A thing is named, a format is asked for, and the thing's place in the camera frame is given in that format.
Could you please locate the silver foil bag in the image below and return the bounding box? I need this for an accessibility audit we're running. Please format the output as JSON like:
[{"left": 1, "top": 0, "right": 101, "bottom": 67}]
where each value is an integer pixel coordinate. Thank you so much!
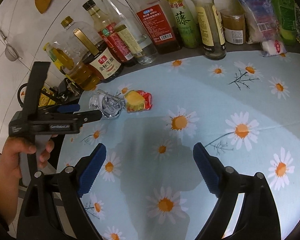
[{"left": 89, "top": 89, "right": 126, "bottom": 119}]

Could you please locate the person's left hand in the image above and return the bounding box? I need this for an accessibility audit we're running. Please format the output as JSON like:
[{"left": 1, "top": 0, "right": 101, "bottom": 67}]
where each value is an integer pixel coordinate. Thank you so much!
[{"left": 0, "top": 134, "right": 58, "bottom": 185}]

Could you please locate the yellow box carton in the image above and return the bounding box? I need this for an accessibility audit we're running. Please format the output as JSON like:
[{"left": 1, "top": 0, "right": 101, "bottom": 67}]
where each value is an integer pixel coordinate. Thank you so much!
[{"left": 38, "top": 87, "right": 56, "bottom": 107}]

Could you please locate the black curved faucet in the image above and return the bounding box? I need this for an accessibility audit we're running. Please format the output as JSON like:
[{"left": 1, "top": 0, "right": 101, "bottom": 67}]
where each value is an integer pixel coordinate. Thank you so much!
[{"left": 17, "top": 83, "right": 27, "bottom": 108}]

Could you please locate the small green yellow bottle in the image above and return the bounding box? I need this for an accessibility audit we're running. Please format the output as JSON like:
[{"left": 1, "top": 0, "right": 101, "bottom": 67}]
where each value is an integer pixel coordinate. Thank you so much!
[{"left": 43, "top": 42, "right": 67, "bottom": 75}]

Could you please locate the large cooking oil jug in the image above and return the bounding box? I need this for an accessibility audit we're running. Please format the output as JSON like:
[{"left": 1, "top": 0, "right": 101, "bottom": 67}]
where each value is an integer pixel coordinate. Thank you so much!
[{"left": 51, "top": 16, "right": 107, "bottom": 91}]

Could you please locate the dark soy sauce jug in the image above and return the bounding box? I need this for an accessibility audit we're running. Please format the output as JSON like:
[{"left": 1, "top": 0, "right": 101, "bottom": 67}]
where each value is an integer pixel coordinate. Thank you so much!
[{"left": 73, "top": 28, "right": 123, "bottom": 83}]

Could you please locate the orange red snack packet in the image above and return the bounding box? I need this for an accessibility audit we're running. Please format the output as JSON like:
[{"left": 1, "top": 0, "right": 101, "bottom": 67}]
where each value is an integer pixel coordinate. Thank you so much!
[{"left": 124, "top": 90, "right": 152, "bottom": 113}]

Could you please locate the hanging metal strainer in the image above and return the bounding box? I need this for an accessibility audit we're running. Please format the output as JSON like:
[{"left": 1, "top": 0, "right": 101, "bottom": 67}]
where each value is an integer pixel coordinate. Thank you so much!
[{"left": 0, "top": 30, "right": 22, "bottom": 62}]

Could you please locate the daisy print blue tablecloth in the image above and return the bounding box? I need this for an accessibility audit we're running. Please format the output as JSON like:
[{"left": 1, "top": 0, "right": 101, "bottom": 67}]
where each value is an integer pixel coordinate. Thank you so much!
[{"left": 57, "top": 51, "right": 300, "bottom": 239}]

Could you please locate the red label vinegar bottle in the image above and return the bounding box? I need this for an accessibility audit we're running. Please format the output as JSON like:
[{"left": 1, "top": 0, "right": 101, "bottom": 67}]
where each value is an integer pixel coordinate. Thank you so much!
[{"left": 82, "top": 0, "right": 136, "bottom": 67}]

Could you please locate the clear yellow cap bottle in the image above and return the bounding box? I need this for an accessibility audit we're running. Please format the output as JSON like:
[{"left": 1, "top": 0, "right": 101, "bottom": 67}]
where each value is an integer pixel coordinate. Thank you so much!
[{"left": 101, "top": 0, "right": 158, "bottom": 66}]

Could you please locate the red label gold cap bottle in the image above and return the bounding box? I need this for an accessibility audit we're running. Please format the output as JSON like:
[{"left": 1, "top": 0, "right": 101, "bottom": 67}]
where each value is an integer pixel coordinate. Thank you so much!
[{"left": 127, "top": 0, "right": 182, "bottom": 54}]

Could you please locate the green label oil bottle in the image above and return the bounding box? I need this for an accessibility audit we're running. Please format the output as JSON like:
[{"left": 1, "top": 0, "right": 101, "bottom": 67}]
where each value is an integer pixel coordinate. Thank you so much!
[{"left": 166, "top": 0, "right": 200, "bottom": 49}]

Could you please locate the small white red packet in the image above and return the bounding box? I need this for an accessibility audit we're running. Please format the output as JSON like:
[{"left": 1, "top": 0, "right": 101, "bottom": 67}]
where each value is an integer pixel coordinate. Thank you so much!
[{"left": 261, "top": 40, "right": 287, "bottom": 57}]

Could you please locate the small brown sauce jar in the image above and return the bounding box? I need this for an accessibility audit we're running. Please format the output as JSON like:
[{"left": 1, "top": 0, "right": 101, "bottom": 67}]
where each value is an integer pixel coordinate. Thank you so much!
[{"left": 220, "top": 9, "right": 246, "bottom": 45}]

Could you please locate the slim gold cap bottle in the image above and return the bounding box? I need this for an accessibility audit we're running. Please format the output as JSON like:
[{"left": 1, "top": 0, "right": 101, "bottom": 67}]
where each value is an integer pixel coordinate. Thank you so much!
[{"left": 191, "top": 0, "right": 226, "bottom": 60}]

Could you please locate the blue plastic food bag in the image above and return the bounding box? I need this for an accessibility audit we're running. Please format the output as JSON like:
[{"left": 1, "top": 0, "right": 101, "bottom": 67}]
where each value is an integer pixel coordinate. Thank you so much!
[{"left": 238, "top": 0, "right": 283, "bottom": 44}]

